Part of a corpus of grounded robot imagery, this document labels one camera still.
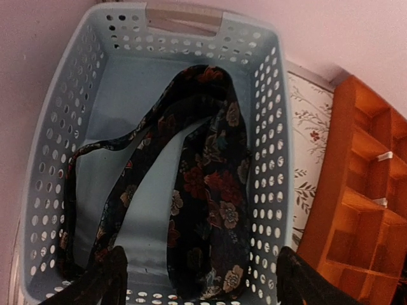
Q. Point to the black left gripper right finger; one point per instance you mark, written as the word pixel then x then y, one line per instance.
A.
pixel 299 283

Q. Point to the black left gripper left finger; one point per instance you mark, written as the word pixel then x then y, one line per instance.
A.
pixel 103 284

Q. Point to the floral patterned tablecloth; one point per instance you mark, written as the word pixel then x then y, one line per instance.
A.
pixel 311 105

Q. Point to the orange wooden divider tray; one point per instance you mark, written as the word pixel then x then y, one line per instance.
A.
pixel 355 236

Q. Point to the light blue plastic basket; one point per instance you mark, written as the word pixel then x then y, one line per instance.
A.
pixel 115 67

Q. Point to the dark floral necktie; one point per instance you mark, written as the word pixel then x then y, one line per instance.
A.
pixel 208 231

